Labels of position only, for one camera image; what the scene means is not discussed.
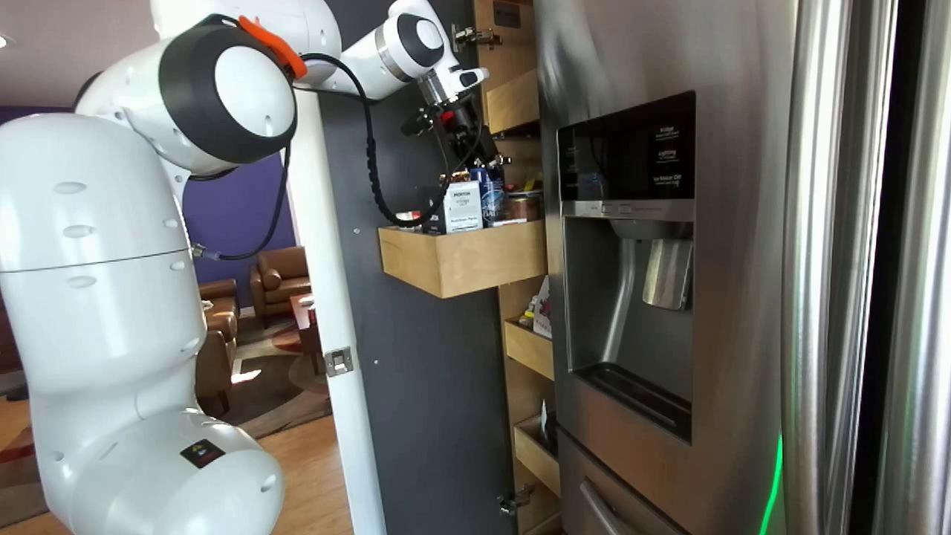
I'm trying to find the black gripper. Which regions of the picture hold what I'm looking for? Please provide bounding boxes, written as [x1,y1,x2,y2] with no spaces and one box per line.
[421,94,492,170]

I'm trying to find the wooden pull-out pantry drawer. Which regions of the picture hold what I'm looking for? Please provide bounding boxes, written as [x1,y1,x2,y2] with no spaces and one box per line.
[514,491,563,535]
[376,220,549,304]
[498,314,557,387]
[482,66,544,140]
[507,414,563,498]

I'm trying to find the pull-out pantry shelves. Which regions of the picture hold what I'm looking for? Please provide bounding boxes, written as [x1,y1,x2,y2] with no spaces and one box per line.
[471,0,563,535]

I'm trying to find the blue can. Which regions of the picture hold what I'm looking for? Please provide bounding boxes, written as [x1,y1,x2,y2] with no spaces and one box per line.
[471,159,507,226]

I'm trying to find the white food box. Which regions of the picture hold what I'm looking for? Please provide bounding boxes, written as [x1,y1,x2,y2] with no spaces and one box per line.
[436,176,488,237]

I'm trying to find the dark bottle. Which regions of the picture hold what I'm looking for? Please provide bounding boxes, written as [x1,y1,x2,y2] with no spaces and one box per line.
[421,189,445,237]

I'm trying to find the metal door hinge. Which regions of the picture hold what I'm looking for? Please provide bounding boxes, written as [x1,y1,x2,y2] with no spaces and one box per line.
[497,488,538,521]
[451,20,504,52]

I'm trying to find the brown jar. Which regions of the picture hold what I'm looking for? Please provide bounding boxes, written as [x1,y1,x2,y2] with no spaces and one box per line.
[498,186,547,226]

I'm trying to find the small red white jar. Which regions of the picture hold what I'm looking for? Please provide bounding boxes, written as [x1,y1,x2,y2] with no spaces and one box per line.
[393,209,428,237]

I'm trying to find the fridge water ice dispenser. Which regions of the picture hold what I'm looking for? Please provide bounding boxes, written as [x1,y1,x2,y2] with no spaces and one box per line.
[556,88,699,446]

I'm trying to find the brown leather armchair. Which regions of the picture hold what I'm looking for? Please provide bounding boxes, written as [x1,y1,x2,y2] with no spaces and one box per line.
[247,243,315,321]

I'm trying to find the dark pantry cabinet door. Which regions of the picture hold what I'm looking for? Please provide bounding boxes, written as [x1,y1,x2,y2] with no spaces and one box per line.
[286,84,517,535]

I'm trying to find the low coffee table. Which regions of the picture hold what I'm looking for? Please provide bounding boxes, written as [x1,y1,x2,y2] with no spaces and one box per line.
[229,324,332,397]

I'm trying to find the stainless steel refrigerator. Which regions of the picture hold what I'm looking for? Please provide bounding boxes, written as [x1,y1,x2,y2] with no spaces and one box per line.
[531,0,951,535]

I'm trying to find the brown leather sofa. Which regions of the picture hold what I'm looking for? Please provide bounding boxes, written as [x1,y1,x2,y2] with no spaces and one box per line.
[193,275,244,417]

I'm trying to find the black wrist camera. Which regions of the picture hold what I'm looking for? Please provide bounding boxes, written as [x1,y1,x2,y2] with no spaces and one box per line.
[397,102,440,140]

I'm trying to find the vertical steel fridge door handle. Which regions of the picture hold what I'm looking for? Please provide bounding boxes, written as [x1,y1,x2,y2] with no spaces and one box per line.
[871,0,951,535]
[782,0,875,535]

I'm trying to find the curved steel freezer drawer handle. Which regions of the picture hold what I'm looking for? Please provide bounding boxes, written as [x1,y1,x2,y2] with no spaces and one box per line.
[572,478,641,535]

